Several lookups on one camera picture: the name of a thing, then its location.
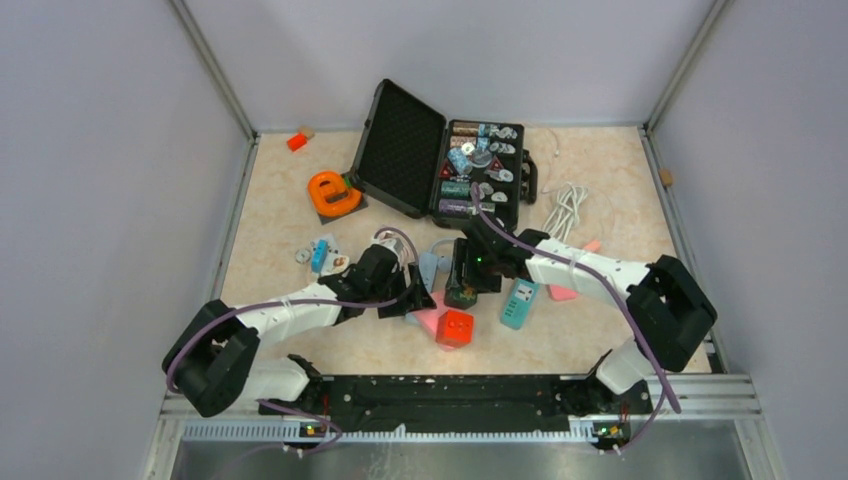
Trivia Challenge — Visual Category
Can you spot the teal power strip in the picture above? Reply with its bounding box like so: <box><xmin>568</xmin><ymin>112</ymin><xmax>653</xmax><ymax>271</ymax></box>
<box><xmin>500</xmin><ymin>279</ymin><xmax>539</xmax><ymax>330</ymax></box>

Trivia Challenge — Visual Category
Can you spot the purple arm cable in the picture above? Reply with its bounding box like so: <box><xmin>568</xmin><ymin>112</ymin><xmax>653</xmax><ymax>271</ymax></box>
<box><xmin>164</xmin><ymin>226</ymin><xmax>422</xmax><ymax>458</ymax></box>
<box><xmin>468</xmin><ymin>183</ymin><xmax>682</xmax><ymax>455</ymax></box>

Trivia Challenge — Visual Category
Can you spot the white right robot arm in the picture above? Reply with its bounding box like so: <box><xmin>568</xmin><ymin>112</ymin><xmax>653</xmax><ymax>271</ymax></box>
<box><xmin>461</xmin><ymin>216</ymin><xmax>718</xmax><ymax>412</ymax></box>

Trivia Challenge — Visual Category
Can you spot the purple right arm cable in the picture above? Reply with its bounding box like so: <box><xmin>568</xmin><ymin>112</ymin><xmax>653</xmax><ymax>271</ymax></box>
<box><xmin>468</xmin><ymin>183</ymin><xmax>682</xmax><ymax>455</ymax></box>

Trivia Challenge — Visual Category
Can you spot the white coiled cable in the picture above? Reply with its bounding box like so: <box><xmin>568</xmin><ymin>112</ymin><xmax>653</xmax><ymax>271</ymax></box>
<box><xmin>539</xmin><ymin>183</ymin><xmax>591</xmax><ymax>245</ymax></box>

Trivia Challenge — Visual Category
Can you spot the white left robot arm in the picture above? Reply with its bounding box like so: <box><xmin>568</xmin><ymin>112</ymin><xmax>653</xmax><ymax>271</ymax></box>
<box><xmin>162</xmin><ymin>238</ymin><xmax>436</xmax><ymax>418</ymax></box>

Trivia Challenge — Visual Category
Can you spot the small red block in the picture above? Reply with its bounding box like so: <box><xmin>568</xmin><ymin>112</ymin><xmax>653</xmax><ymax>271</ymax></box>
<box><xmin>286</xmin><ymin>133</ymin><xmax>310</xmax><ymax>152</ymax></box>

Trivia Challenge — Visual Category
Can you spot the orange tape dispenser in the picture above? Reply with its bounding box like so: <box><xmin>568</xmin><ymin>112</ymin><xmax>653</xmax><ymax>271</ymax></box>
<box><xmin>307</xmin><ymin>171</ymin><xmax>363</xmax><ymax>219</ymax></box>

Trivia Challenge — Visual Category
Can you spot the white cube socket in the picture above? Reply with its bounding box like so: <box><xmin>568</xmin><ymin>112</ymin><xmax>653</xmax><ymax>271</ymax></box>
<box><xmin>332</xmin><ymin>255</ymin><xmax>350</xmax><ymax>273</ymax></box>

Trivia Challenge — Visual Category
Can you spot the small wooden block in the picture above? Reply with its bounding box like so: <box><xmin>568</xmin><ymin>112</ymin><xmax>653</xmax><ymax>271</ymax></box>
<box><xmin>298</xmin><ymin>125</ymin><xmax>315</xmax><ymax>139</ymax></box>

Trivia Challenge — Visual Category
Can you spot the small pink plug adapter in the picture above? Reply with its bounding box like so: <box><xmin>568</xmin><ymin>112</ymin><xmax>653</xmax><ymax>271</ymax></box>
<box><xmin>547</xmin><ymin>239</ymin><xmax>602</xmax><ymax>302</ymax></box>

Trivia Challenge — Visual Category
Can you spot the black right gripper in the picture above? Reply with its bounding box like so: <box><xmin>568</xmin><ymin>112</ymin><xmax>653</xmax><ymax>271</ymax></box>
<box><xmin>447</xmin><ymin>238</ymin><xmax>500</xmax><ymax>295</ymax></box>

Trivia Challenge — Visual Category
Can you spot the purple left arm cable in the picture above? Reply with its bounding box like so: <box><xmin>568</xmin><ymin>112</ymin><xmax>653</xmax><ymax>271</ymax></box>
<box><xmin>164</xmin><ymin>226</ymin><xmax>422</xmax><ymax>458</ymax></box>

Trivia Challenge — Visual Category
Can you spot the wooden block on rail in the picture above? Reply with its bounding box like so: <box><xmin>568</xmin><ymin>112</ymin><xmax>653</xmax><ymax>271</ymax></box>
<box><xmin>658</xmin><ymin>168</ymin><xmax>674</xmax><ymax>188</ymax></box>

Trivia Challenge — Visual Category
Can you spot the red cube socket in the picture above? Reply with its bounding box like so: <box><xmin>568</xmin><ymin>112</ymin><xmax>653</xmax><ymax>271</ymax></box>
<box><xmin>435</xmin><ymin>309</ymin><xmax>474</xmax><ymax>348</ymax></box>

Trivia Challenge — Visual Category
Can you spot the dark green cube socket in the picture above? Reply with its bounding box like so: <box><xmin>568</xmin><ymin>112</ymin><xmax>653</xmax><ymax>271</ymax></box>
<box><xmin>443</xmin><ymin>286</ymin><xmax>478</xmax><ymax>310</ymax></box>

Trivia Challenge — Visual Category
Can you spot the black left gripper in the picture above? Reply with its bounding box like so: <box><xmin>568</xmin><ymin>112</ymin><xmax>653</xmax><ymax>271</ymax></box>
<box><xmin>368</xmin><ymin>264</ymin><xmax>433</xmax><ymax>320</ymax></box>

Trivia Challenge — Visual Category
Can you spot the light blue power strip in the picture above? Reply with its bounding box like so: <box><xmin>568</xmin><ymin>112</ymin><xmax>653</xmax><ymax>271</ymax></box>
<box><xmin>418</xmin><ymin>252</ymin><xmax>445</xmax><ymax>293</ymax></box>

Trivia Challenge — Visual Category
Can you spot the small blue plug adapter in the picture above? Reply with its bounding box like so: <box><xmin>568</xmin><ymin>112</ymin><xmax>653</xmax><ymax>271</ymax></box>
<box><xmin>310</xmin><ymin>239</ymin><xmax>329</xmax><ymax>274</ymax></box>

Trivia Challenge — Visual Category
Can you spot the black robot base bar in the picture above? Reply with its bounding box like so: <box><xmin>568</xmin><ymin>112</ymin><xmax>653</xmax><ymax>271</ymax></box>
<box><xmin>290</xmin><ymin>374</ymin><xmax>653</xmax><ymax>433</ymax></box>

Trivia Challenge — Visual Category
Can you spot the pink triangular power strip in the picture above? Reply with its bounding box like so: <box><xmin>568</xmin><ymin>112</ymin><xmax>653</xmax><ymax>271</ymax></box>
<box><xmin>404</xmin><ymin>290</ymin><xmax>449</xmax><ymax>339</ymax></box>

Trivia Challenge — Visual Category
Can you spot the black open carrying case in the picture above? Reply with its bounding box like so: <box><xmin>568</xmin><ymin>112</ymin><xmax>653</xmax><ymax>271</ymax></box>
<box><xmin>348</xmin><ymin>79</ymin><xmax>539</xmax><ymax>230</ymax></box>

